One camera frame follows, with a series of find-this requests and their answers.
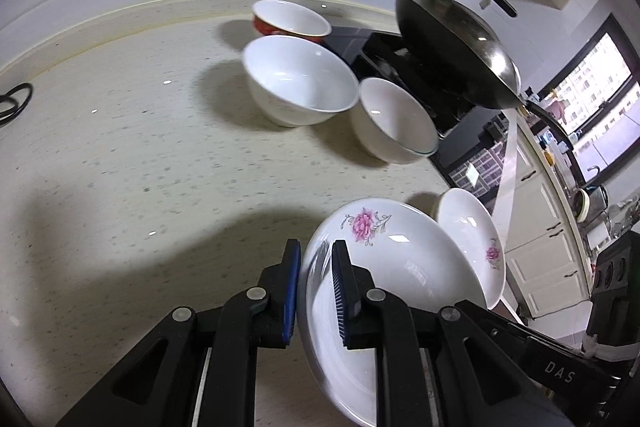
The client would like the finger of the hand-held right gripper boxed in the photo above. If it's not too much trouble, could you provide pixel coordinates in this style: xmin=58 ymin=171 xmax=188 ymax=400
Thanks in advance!
xmin=455 ymin=299 xmax=532 ymax=359

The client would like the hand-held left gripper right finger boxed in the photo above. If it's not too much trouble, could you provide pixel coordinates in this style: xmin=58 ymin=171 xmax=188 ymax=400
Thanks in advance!
xmin=331 ymin=239 xmax=557 ymax=427

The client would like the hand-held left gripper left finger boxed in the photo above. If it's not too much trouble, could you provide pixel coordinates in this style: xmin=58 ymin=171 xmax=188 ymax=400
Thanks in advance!
xmin=55 ymin=237 xmax=303 ymax=427

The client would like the large white floral plate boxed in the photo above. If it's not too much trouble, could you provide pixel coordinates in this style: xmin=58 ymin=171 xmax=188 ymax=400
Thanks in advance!
xmin=298 ymin=198 xmax=488 ymax=427

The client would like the small white floral plate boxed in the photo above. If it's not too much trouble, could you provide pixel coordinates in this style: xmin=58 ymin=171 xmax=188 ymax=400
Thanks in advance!
xmin=437 ymin=188 xmax=507 ymax=310

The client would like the dark-rimmed white bowl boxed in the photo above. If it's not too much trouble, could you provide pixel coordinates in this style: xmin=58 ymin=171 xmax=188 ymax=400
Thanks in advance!
xmin=350 ymin=77 xmax=440 ymax=165

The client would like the large white bowl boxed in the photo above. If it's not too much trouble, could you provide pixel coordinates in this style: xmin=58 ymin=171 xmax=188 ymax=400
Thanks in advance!
xmin=242 ymin=35 xmax=361 ymax=128

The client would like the red bowl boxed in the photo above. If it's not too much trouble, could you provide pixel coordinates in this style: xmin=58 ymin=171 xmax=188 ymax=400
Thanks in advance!
xmin=251 ymin=0 xmax=333 ymax=44

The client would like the cream kitchen cabinet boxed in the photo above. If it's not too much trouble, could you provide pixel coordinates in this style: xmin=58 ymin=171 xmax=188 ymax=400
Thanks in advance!
xmin=500 ymin=107 xmax=596 ymax=320

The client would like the black gas stove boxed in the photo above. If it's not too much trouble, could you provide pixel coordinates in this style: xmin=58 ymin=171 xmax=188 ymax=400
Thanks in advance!
xmin=325 ymin=24 xmax=506 ymax=202

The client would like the black wok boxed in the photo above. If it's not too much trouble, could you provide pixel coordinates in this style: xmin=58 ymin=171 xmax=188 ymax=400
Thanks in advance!
xmin=395 ymin=0 xmax=576 ymax=148

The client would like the kitchen window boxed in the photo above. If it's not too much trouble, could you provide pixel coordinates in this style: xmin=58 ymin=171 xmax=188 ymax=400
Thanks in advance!
xmin=550 ymin=19 xmax=640 ymax=158

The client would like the black power cable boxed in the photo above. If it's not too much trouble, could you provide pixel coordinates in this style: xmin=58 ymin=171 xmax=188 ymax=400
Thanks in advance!
xmin=0 ymin=83 xmax=34 ymax=128

